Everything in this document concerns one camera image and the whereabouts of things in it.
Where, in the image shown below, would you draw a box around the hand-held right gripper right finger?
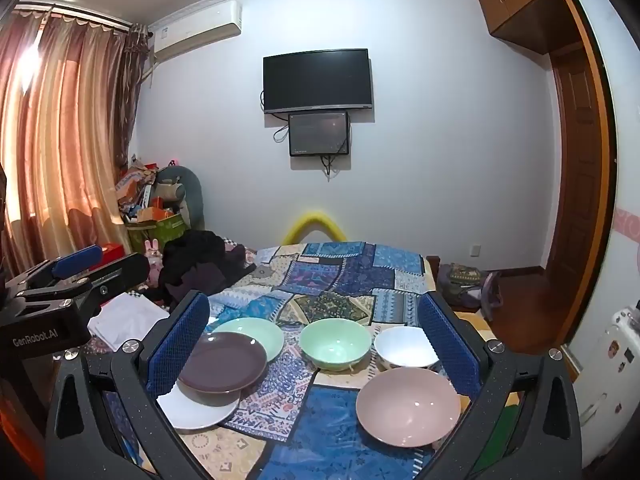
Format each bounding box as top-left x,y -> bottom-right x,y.
419,291 -> 585,480

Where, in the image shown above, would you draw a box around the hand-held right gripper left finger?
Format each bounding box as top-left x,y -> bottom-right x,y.
47,290 -> 211,480

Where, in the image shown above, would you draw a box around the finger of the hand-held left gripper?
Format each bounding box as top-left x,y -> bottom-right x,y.
20,252 -> 151,312
5,244 -> 104,294

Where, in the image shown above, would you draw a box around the brown plate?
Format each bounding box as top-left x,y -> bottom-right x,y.
177,331 -> 268,395

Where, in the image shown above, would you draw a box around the white bowl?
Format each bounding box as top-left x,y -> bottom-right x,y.
374,326 -> 441,370

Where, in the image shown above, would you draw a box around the white plate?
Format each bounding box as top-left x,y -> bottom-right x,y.
156,380 -> 242,430

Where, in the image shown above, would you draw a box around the pink bowl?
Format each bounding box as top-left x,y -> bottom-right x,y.
355,366 -> 461,448

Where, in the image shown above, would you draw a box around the green plate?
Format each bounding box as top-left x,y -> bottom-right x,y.
210,316 -> 285,363

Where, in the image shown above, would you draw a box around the green bowl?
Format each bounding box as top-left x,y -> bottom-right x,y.
299,318 -> 372,372

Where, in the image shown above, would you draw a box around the white folded cloth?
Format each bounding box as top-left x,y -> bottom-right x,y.
87,292 -> 171,351

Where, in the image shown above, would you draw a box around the pink bunny toy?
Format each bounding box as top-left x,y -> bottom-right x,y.
144,239 -> 165,286

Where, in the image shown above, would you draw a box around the green storage bag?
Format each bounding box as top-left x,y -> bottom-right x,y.
126,212 -> 191,256

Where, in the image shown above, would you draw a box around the grey backpack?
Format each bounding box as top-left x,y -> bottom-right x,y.
435,262 -> 503,321

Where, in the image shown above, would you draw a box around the black clothes pile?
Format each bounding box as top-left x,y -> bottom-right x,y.
159,230 -> 258,311

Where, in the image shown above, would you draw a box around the grey plush cushion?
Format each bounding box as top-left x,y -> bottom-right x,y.
155,165 -> 205,241

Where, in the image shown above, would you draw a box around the orange curtain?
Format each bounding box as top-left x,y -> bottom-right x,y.
0,2 -> 148,281

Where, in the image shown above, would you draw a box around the blue patchwork blanket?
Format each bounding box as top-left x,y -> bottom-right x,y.
100,241 -> 501,480

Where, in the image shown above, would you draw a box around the white suitcase with stickers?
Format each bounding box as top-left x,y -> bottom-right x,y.
570,300 -> 640,466

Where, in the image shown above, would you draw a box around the brown wooden door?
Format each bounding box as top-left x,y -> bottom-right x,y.
545,0 -> 617,346

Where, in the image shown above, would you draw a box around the small black monitor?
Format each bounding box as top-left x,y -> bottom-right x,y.
288,111 -> 351,158

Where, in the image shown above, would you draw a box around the white air conditioner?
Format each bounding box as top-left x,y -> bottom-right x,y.
150,1 -> 244,56

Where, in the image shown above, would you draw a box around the white wardrobe door pink hearts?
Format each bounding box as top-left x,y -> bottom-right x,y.
570,0 -> 640,321

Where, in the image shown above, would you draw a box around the black monitor cable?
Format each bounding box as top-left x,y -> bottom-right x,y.
320,155 -> 347,181

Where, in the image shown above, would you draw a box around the black wall television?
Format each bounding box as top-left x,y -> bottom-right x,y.
263,49 -> 375,114

